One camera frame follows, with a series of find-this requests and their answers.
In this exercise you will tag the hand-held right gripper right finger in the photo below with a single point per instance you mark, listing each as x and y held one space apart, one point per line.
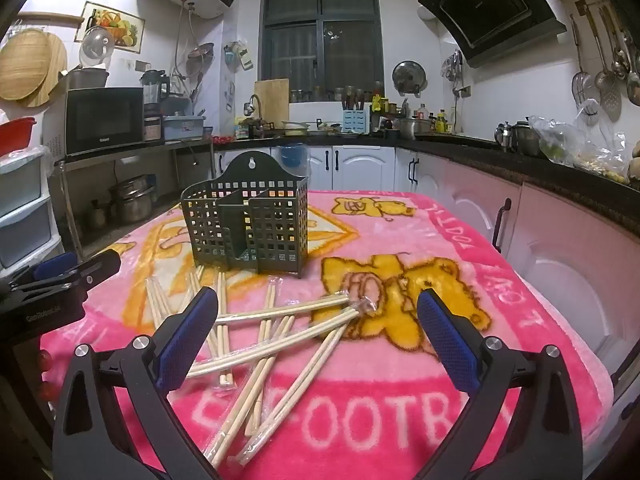
450 342

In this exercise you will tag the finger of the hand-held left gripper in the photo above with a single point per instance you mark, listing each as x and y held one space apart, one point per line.
100 266
55 264

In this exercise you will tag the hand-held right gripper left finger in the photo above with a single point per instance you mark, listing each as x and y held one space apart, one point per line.
190 332

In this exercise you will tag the pile of wooden chopsticks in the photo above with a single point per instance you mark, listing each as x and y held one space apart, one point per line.
224 355

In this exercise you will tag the dark green utensil basket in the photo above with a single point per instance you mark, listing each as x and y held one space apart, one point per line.
270 230

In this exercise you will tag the plastic drawer cabinet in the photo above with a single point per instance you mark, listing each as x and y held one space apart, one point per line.
25 220

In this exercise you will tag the stack of steel pots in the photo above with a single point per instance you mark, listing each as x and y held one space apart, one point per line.
132 202

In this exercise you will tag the pink printed bear blanket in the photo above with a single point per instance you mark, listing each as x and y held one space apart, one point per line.
500 270

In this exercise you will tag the metal shelf rack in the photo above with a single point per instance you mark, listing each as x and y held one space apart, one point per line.
125 155

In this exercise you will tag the red plastic basin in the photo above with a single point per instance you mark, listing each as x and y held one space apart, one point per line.
15 135

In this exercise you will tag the black microwave oven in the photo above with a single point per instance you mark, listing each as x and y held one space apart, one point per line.
105 120

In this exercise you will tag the pink storage canister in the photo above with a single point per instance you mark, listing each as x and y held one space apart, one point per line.
152 129

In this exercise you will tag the light blue plastic bin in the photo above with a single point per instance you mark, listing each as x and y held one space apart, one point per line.
182 129

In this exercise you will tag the black blender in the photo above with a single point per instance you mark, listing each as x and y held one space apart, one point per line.
151 91

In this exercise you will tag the grey pot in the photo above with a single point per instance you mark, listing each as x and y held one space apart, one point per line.
87 79

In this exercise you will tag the black kitchen countertop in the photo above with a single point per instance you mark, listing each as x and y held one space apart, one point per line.
550 172

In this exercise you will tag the round wooden board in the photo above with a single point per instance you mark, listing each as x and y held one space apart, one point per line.
59 60

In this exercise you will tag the round bamboo tray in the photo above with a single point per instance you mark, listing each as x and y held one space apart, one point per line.
22 62

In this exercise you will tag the blue plastic bag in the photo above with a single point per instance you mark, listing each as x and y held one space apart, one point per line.
292 156

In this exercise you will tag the steel kettle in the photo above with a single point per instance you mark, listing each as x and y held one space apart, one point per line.
505 137

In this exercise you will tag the steel stockpot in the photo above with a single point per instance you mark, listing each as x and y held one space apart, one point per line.
414 129

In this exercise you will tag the kitchen faucet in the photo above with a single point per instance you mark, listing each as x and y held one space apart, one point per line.
248 108

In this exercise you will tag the steel canister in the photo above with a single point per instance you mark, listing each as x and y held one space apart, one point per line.
529 140

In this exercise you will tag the cluster of condiment bottles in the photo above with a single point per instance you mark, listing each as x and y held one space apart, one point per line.
440 121

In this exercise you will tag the glass pot lid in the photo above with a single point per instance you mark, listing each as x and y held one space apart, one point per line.
97 42

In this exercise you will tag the plastic bag of vegetables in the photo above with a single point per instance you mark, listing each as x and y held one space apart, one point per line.
555 145

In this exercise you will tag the yellow bowl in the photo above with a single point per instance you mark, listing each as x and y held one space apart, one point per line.
295 129

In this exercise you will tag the hanging frying pan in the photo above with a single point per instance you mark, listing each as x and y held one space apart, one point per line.
200 55

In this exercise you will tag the clear plastic bag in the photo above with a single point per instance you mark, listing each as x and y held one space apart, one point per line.
600 155

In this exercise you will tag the blue knife block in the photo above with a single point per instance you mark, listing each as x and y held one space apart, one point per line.
355 121

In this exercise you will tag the wooden cutting board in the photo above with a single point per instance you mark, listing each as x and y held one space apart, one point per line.
272 97

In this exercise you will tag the steel pot lid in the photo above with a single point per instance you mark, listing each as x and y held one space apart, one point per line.
409 76

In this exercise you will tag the row of glass jars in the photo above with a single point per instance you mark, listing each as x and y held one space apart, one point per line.
330 95

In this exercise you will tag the steel slotted turner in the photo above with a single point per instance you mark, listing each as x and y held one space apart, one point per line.
611 102

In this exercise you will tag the dark framed window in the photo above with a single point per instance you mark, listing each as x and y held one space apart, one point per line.
300 50

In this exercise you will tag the steel ladle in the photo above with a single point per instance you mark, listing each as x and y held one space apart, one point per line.
600 80
634 87

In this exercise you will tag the steel spoon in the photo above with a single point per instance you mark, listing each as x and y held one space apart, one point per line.
620 67

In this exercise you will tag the black range hood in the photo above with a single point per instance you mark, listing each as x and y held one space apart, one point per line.
490 5

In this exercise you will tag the fruit wall poster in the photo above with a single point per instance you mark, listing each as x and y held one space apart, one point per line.
117 22

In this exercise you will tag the wooden wall shelf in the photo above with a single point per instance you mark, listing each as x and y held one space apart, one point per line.
50 17

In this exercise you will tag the wall hanging organizer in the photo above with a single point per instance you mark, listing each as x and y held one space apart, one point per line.
235 55

